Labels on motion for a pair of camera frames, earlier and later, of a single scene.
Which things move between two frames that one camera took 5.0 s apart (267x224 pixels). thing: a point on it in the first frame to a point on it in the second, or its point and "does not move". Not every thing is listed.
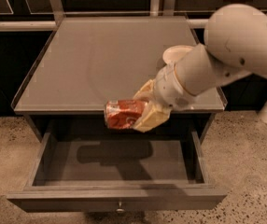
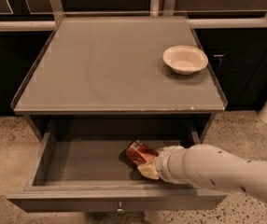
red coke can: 122,114 to 141,153
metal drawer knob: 120,210 does not move
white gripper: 170,87 to 163,162
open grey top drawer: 143,171 does not move
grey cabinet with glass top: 83,63 does not move
